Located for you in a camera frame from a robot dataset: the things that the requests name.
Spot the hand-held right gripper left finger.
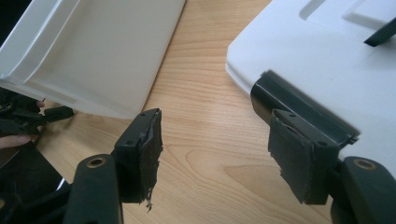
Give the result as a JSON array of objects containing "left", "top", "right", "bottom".
[{"left": 110, "top": 107, "right": 164, "bottom": 205}]

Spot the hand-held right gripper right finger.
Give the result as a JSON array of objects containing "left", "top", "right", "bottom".
[{"left": 267, "top": 108, "right": 341, "bottom": 205}]

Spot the white plastic tray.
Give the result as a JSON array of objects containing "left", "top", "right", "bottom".
[{"left": 0, "top": 0, "right": 187, "bottom": 120}]

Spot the white plastic box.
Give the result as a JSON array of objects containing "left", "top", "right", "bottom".
[{"left": 225, "top": 0, "right": 396, "bottom": 179}]

